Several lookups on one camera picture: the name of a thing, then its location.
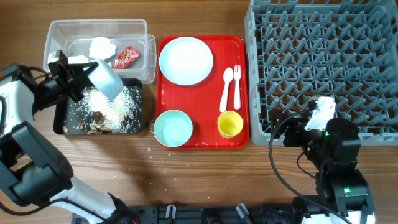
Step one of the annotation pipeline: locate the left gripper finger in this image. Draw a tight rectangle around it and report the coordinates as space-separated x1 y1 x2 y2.
67 62 99 82
70 76 93 103

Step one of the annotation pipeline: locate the light blue bowl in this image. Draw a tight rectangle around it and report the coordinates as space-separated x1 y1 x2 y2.
88 59 124 100

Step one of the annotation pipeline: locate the food scraps and rice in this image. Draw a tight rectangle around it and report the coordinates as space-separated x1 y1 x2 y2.
62 85 141 135

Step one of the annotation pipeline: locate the white napkin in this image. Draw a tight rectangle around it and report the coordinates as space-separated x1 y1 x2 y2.
68 37 117 64

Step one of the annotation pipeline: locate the yellow plastic cup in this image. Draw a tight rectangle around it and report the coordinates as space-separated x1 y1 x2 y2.
217 111 244 139

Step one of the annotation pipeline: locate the red snack wrapper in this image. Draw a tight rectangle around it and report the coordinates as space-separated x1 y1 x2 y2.
114 46 141 69

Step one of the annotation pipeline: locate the mint green bowl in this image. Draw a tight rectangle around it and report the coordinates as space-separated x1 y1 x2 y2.
154 110 193 148

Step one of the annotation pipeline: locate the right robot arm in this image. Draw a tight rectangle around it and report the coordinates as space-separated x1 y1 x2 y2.
269 108 375 223

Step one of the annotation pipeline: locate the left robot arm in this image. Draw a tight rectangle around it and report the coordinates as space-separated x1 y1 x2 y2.
1 59 136 223

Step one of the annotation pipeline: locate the grey dishwasher rack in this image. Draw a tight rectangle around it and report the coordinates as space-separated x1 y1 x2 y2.
244 0 397 146

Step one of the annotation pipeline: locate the black plastic tray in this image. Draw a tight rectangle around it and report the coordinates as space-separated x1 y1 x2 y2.
53 78 143 136

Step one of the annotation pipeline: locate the white plastic fork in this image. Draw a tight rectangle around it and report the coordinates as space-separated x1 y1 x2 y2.
233 65 241 110

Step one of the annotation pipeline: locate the white plastic spoon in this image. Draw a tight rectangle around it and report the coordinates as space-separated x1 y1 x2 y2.
219 67 233 113

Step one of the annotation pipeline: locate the red serving tray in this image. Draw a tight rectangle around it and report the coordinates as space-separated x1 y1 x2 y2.
156 35 250 150

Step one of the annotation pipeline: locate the large light blue plate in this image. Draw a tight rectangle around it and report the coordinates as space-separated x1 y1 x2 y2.
159 37 214 86

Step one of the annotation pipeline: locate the right black cable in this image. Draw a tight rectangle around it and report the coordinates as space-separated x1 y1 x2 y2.
268 108 352 224

